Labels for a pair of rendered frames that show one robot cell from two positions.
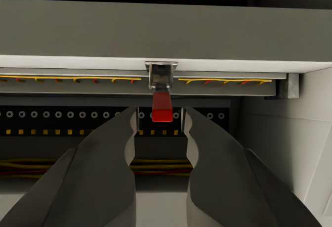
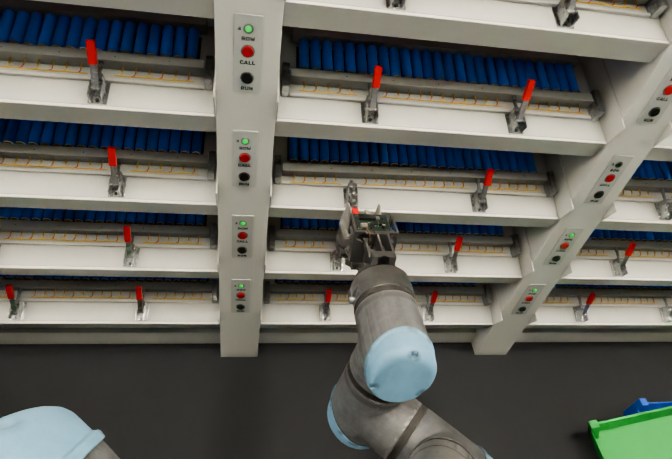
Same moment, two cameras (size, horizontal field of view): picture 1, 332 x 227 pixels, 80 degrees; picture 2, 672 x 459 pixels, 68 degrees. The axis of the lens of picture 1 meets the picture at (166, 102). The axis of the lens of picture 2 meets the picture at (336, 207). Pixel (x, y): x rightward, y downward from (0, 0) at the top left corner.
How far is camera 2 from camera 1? 0.89 m
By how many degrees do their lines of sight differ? 64
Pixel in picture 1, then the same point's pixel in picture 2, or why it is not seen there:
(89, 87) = (390, 175)
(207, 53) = (332, 211)
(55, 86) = (409, 176)
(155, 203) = (368, 138)
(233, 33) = (319, 214)
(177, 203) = (353, 137)
